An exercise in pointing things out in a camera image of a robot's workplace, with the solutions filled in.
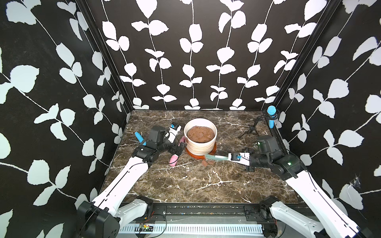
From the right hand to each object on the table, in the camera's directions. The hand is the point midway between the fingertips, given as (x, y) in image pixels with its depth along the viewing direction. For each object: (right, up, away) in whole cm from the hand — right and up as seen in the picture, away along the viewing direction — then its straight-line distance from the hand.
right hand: (233, 153), depth 71 cm
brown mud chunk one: (-13, -11, +21) cm, 27 cm away
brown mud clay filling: (-15, +8, +22) cm, 28 cm away
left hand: (-27, +7, +7) cm, 29 cm away
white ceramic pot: (-14, 0, +14) cm, 20 cm away
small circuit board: (-44, -36, 0) cm, 57 cm away
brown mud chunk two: (-8, -10, +21) cm, 25 cm away
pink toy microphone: (-32, -7, +19) cm, 38 cm away
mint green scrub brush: (-8, -1, -2) cm, 9 cm away
